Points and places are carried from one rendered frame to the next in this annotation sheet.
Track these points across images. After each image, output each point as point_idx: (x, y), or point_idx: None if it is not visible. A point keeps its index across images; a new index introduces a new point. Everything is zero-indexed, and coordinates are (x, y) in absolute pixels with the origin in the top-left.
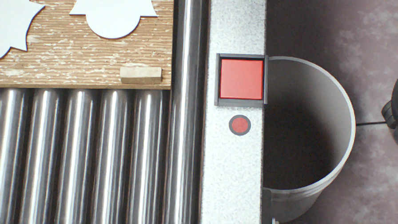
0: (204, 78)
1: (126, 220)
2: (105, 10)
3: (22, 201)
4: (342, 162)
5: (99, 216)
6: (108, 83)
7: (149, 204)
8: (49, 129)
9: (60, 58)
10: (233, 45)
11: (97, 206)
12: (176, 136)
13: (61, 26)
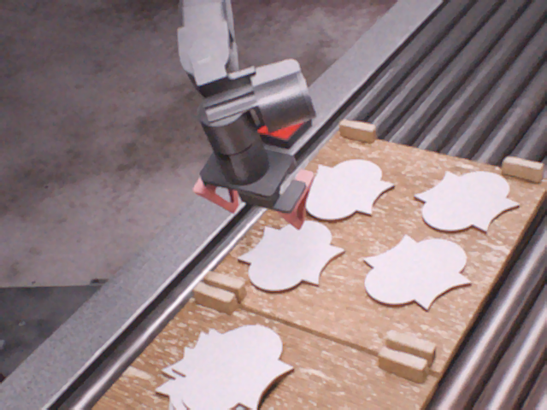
0: None
1: None
2: (361, 178)
3: (493, 114)
4: None
5: (437, 91)
6: (387, 142)
7: (396, 90)
8: (452, 141)
9: (419, 165)
10: None
11: (436, 97)
12: (353, 116)
13: (406, 184)
